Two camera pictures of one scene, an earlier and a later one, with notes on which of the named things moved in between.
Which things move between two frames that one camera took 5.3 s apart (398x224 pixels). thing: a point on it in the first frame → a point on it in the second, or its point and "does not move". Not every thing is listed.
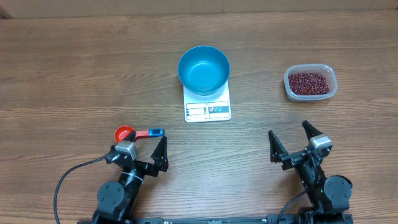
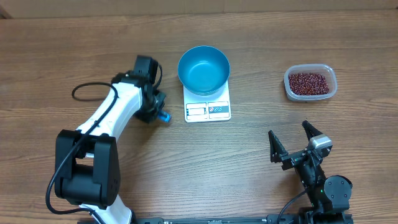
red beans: x=308 y=84 does not move
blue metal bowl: x=204 y=70 does not move
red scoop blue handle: x=124 y=133 → x=163 y=116
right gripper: x=296 y=156 does not move
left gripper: x=144 y=166 → x=152 y=109
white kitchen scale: x=211 y=107 does not move
